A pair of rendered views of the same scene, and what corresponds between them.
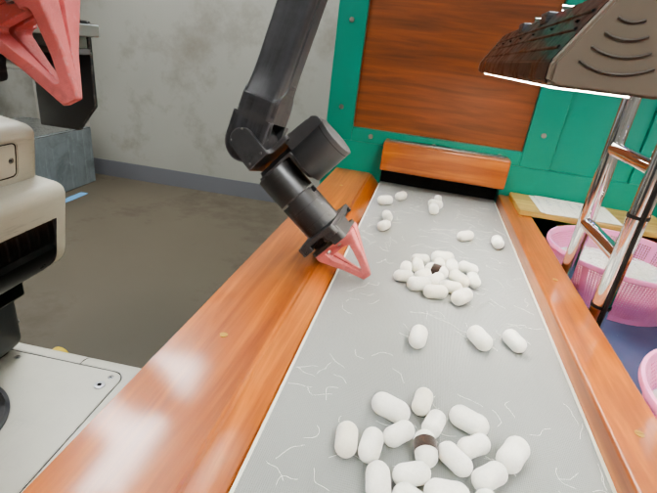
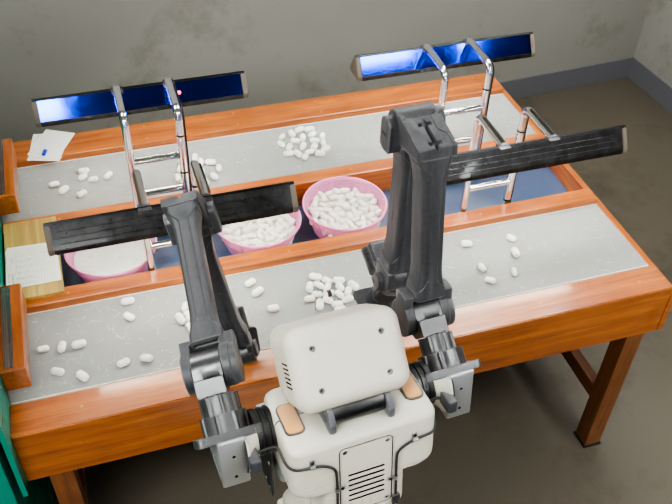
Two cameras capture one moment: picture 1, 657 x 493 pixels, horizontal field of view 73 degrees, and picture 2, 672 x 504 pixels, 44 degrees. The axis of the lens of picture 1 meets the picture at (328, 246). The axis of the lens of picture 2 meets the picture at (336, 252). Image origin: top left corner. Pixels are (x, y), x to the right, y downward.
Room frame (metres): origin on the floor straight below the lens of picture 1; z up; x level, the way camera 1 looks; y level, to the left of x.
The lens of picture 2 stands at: (1.07, 1.35, 2.43)
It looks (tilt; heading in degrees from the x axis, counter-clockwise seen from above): 43 degrees down; 241
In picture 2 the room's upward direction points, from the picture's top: 2 degrees clockwise
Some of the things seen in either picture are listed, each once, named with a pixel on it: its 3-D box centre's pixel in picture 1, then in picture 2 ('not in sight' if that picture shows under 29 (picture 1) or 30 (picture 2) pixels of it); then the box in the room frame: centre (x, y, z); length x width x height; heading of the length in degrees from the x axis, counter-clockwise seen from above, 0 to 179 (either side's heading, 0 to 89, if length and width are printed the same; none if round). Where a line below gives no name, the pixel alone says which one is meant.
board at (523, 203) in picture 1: (589, 214); (32, 257); (0.98, -0.58, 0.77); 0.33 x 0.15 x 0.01; 80
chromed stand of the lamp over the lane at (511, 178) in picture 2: not in sight; (503, 185); (-0.32, -0.15, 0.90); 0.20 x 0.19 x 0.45; 170
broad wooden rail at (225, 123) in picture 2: not in sight; (266, 135); (0.08, -0.98, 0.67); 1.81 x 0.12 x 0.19; 170
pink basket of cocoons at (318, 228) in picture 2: not in sight; (344, 213); (0.06, -0.42, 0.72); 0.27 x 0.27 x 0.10
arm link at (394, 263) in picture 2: not in sight; (404, 206); (0.35, 0.32, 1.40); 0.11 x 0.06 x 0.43; 173
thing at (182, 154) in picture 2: not in sight; (155, 159); (0.56, -0.71, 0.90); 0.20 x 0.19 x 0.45; 170
